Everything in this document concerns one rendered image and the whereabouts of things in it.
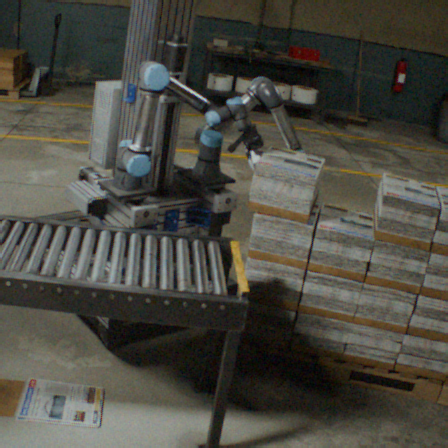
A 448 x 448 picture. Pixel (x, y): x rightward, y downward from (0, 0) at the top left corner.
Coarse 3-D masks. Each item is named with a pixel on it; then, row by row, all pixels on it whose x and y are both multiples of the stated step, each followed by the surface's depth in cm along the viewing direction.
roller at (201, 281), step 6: (198, 240) 265; (192, 246) 263; (198, 246) 260; (204, 246) 265; (192, 252) 259; (198, 252) 255; (204, 252) 257; (198, 258) 250; (204, 258) 252; (198, 264) 245; (204, 264) 247; (198, 270) 241; (204, 270) 242; (198, 276) 237; (204, 276) 237; (198, 282) 233; (204, 282) 232; (198, 288) 229; (204, 288) 228
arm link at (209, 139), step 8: (200, 136) 335; (208, 136) 326; (216, 136) 327; (200, 144) 330; (208, 144) 326; (216, 144) 327; (200, 152) 330; (208, 152) 328; (216, 152) 329; (216, 160) 331
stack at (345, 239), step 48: (288, 240) 296; (336, 240) 290; (288, 288) 304; (336, 288) 298; (384, 288) 293; (432, 288) 287; (288, 336) 314; (336, 336) 309; (384, 336) 302; (432, 384) 305
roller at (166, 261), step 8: (168, 240) 261; (160, 248) 258; (168, 248) 254; (160, 256) 250; (168, 256) 248; (160, 264) 244; (168, 264) 241; (160, 272) 237; (168, 272) 235; (160, 280) 232; (168, 280) 230; (160, 288) 227; (168, 288) 224
